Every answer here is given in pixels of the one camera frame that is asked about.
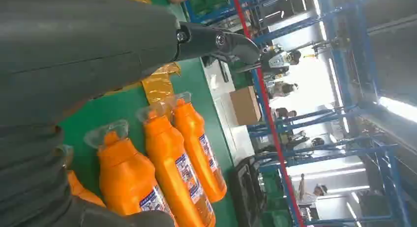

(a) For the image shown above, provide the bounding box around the blue metal rack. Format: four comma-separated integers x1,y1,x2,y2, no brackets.
247,105,411,227
184,0,328,46

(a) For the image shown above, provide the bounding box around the green table mat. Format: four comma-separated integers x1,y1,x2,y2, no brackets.
59,0,240,227

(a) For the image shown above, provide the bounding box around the black foam-lined case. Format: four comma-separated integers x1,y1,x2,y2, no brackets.
228,157,268,227

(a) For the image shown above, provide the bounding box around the blue steel column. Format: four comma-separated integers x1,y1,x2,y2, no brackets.
317,0,380,106

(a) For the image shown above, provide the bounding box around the white table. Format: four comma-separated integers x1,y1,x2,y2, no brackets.
202,57,256,168

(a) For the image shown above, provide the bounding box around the cardboard box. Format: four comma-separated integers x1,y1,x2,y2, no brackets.
229,86,262,126

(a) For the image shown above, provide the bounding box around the person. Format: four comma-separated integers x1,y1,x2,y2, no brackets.
297,173,328,205
268,82,298,100
275,108,298,119
286,130,326,151

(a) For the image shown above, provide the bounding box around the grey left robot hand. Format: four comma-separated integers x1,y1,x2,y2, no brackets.
0,0,261,227

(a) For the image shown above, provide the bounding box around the orange plastic bottle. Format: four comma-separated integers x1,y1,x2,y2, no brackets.
84,119,178,227
136,102,216,227
172,92,228,203
61,145,107,208

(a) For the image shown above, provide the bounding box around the yellow plastic sheet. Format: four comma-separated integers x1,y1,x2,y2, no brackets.
70,0,182,120

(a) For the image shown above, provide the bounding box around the red pole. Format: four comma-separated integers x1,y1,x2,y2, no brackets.
231,0,307,227

